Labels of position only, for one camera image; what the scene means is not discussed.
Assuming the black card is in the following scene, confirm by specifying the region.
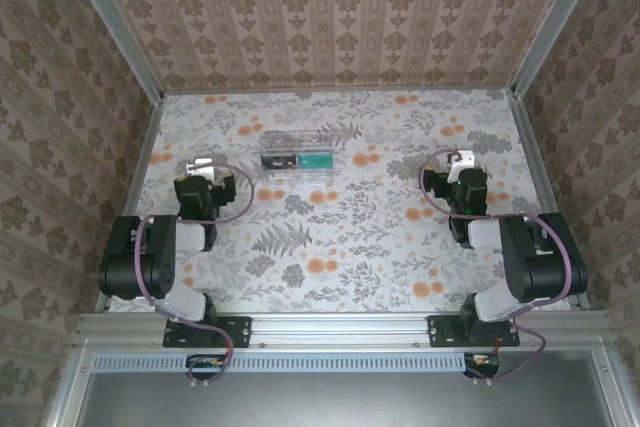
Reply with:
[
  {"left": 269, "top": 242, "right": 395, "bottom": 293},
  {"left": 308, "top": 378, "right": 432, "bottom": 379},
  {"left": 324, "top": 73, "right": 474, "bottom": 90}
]
[{"left": 263, "top": 153, "right": 297, "bottom": 171}]

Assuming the grey slotted cable duct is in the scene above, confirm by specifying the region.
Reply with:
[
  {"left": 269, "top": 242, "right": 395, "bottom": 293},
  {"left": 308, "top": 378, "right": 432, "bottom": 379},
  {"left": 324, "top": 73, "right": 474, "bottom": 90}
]
[{"left": 92, "top": 352, "right": 469, "bottom": 374}]

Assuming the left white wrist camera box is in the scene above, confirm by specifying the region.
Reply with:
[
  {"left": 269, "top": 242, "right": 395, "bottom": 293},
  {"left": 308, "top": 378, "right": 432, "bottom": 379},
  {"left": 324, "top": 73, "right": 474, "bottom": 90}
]
[{"left": 186, "top": 155, "right": 227, "bottom": 184}]

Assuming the grey metal sheet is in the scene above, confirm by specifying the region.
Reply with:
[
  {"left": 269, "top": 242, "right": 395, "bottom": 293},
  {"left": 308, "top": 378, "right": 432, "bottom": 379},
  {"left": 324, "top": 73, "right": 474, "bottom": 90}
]
[{"left": 74, "top": 369, "right": 619, "bottom": 427}]

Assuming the floral patterned table cover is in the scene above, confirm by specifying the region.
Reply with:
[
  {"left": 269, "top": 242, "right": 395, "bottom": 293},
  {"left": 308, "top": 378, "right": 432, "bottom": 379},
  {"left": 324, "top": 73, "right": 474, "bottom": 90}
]
[{"left": 107, "top": 89, "right": 574, "bottom": 313}]

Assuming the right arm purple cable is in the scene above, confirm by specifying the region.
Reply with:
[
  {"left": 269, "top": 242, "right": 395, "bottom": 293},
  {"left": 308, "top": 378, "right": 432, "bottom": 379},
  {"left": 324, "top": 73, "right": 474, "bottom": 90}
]
[{"left": 419, "top": 148, "right": 574, "bottom": 388}]

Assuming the clear acrylic card box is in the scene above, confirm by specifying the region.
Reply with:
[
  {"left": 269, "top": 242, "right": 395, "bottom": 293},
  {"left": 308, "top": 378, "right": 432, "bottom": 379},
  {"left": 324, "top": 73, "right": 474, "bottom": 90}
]
[{"left": 258, "top": 129, "right": 346, "bottom": 184}]

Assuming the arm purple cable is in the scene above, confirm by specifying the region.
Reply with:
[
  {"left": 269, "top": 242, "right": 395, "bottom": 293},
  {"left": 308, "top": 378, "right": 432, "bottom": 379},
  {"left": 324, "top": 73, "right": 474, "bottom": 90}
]
[
  {"left": 132, "top": 159, "right": 257, "bottom": 391},
  {"left": 419, "top": 148, "right": 574, "bottom": 388}
]

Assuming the aluminium table side rail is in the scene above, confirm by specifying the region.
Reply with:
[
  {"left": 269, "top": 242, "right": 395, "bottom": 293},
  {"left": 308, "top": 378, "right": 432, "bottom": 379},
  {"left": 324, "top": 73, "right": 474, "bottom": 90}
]
[
  {"left": 505, "top": 89, "right": 592, "bottom": 312},
  {"left": 94, "top": 94, "right": 166, "bottom": 312}
]

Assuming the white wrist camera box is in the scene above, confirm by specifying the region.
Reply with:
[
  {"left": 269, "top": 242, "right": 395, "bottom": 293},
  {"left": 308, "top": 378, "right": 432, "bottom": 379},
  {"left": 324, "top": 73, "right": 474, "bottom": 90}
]
[
  {"left": 448, "top": 148, "right": 477, "bottom": 169},
  {"left": 186, "top": 155, "right": 227, "bottom": 184}
]

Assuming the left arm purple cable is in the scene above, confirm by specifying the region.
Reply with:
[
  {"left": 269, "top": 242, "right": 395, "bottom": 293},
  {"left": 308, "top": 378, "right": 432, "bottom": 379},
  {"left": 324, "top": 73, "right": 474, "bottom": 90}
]
[{"left": 132, "top": 159, "right": 257, "bottom": 391}]

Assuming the wide aluminium mounting rail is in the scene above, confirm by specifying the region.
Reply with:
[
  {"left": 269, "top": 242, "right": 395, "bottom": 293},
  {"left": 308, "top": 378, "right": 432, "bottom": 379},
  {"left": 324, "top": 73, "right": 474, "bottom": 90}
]
[{"left": 74, "top": 310, "right": 614, "bottom": 348}]

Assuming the green VIP card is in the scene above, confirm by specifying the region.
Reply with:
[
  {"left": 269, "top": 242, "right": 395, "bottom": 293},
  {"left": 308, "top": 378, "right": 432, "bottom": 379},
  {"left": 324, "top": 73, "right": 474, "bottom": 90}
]
[{"left": 298, "top": 149, "right": 332, "bottom": 169}]

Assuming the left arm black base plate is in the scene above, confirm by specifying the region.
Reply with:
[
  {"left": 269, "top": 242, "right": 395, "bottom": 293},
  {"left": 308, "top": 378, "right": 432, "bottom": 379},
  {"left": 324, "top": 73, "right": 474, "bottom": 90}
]
[{"left": 163, "top": 315, "right": 252, "bottom": 350}]

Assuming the aluminium frame beam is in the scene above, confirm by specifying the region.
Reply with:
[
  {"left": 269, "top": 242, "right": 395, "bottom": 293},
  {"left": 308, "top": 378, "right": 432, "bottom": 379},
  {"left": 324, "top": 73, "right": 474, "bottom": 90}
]
[
  {"left": 592, "top": 346, "right": 640, "bottom": 427},
  {"left": 47, "top": 341, "right": 96, "bottom": 427}
]

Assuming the thin aluminium table rail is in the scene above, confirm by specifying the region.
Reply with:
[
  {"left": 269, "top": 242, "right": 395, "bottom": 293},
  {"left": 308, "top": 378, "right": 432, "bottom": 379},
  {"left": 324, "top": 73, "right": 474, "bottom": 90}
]
[{"left": 162, "top": 84, "right": 512, "bottom": 96}]

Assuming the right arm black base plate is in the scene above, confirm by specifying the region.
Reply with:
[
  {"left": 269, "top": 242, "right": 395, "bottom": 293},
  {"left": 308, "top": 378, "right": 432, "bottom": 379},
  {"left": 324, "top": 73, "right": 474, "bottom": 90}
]
[{"left": 427, "top": 314, "right": 521, "bottom": 348}]

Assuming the small wired circuit board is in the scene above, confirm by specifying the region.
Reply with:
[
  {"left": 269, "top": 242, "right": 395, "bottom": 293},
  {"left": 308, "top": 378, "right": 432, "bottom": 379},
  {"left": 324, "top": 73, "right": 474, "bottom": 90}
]
[
  {"left": 185, "top": 352, "right": 235, "bottom": 382},
  {"left": 463, "top": 351, "right": 501, "bottom": 379}
]

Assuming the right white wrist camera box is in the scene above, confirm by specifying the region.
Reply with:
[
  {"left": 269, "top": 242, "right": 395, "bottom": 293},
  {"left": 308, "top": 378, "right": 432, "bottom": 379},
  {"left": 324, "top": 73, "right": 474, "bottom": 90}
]
[{"left": 448, "top": 148, "right": 477, "bottom": 169}]

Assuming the aluminium frame post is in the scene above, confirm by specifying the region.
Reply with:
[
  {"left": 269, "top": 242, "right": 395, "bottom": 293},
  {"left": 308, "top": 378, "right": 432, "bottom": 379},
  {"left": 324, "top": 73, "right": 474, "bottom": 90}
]
[
  {"left": 58, "top": 0, "right": 166, "bottom": 104},
  {"left": 508, "top": 0, "right": 612, "bottom": 98}
]

